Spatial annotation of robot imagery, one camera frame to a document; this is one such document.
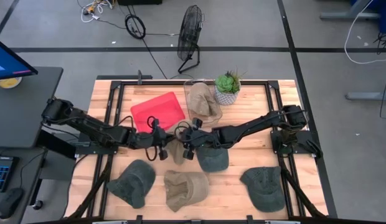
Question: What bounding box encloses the white cable bundle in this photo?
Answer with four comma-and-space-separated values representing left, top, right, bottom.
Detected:
76, 0, 115, 23

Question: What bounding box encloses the clear plastic bin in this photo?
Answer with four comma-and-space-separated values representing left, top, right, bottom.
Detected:
183, 78, 224, 127

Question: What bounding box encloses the black mouse cable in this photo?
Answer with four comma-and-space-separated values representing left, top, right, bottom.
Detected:
19, 151, 46, 189

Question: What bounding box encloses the black floor fan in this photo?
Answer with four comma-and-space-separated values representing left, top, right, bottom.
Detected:
176, 4, 205, 75

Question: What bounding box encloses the black computer mouse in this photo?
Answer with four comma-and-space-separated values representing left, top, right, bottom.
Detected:
0, 187, 25, 220

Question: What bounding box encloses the black keyboard shelf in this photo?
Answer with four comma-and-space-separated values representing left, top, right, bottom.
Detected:
0, 147, 47, 224

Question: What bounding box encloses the computer monitor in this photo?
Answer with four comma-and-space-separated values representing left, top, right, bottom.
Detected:
0, 37, 39, 81

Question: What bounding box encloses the succulent in white pot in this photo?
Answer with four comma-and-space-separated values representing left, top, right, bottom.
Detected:
214, 70, 243, 106

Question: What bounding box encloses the black desk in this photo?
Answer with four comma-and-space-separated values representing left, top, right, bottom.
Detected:
0, 66, 64, 149

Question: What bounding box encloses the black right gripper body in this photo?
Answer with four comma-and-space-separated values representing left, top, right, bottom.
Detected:
180, 127, 220, 150

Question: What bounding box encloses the red flat tray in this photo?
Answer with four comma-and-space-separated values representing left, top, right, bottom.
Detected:
129, 91, 186, 134

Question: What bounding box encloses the thin black floor cable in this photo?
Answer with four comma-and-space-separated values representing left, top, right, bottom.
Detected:
118, 4, 168, 80

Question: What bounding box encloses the grey table leg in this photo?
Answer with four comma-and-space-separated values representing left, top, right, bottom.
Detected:
345, 90, 386, 102
319, 0, 380, 21

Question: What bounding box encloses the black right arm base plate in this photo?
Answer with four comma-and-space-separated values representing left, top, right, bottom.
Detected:
270, 129, 317, 155

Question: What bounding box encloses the dark green baseball cap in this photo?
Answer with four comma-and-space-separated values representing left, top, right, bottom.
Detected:
239, 166, 286, 213
106, 159, 156, 209
195, 146, 230, 173

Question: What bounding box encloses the black keyboard blue backlight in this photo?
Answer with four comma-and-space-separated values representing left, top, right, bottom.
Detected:
0, 156, 20, 193

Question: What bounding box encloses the black box on floor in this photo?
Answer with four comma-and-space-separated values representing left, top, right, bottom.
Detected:
117, 0, 163, 6

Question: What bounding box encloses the long white floor cable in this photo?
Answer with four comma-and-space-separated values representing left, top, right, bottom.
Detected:
344, 0, 386, 65

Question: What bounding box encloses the yellow round object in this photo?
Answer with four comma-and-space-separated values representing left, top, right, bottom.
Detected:
0, 77, 23, 90

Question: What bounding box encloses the coiled black cable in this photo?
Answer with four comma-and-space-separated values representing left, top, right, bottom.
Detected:
124, 14, 147, 40

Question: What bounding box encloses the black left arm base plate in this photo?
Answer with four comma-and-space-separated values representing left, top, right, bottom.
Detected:
75, 133, 119, 156

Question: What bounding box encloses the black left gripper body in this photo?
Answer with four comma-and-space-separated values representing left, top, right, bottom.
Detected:
135, 126, 175, 150

